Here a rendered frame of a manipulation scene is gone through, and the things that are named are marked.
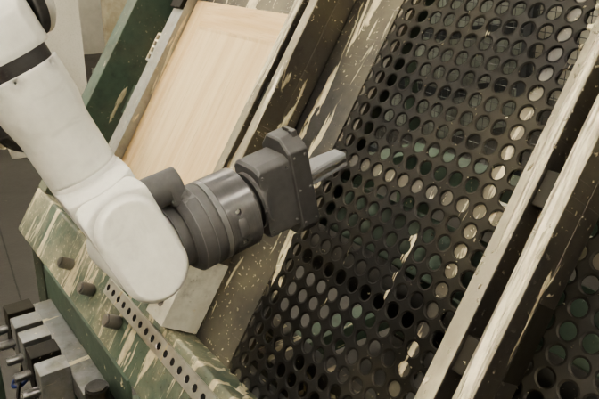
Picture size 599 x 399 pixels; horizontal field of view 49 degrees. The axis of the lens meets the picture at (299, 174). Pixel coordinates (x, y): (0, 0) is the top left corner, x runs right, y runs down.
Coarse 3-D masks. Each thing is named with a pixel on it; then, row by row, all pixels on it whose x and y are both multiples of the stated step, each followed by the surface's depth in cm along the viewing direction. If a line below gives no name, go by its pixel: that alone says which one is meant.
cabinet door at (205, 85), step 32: (192, 32) 141; (224, 32) 132; (256, 32) 123; (192, 64) 137; (224, 64) 128; (256, 64) 120; (160, 96) 141; (192, 96) 132; (224, 96) 124; (160, 128) 137; (192, 128) 128; (224, 128) 120; (128, 160) 142; (160, 160) 132; (192, 160) 124
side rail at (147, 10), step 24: (144, 0) 162; (168, 0) 166; (120, 24) 163; (144, 24) 164; (120, 48) 162; (144, 48) 166; (96, 72) 164; (120, 72) 164; (96, 96) 162; (120, 96) 166; (96, 120) 164; (48, 192) 162
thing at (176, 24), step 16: (192, 0) 144; (176, 16) 144; (176, 32) 144; (160, 48) 144; (160, 64) 144; (144, 80) 145; (144, 96) 144; (128, 112) 145; (128, 128) 144; (112, 144) 145
